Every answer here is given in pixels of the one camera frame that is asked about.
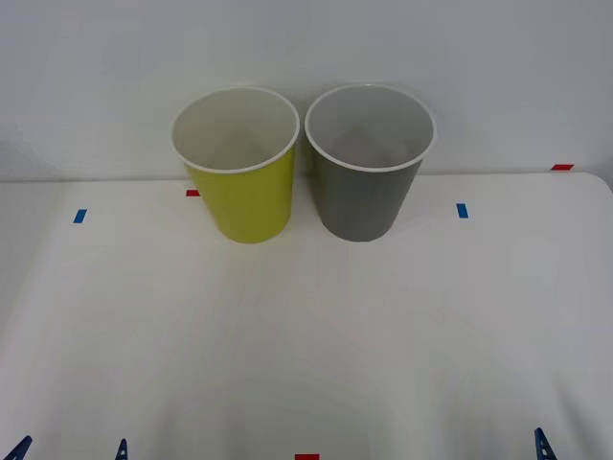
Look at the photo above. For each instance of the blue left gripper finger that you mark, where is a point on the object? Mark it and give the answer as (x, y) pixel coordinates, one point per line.
(20, 450)
(122, 452)

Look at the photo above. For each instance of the yellow-green plastic waste bin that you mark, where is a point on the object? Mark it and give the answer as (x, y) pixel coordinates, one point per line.
(249, 201)

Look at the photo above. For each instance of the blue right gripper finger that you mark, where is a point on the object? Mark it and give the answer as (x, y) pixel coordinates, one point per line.
(545, 448)

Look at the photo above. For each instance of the grey plastic waste bin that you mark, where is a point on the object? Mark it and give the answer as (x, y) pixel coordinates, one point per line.
(366, 201)

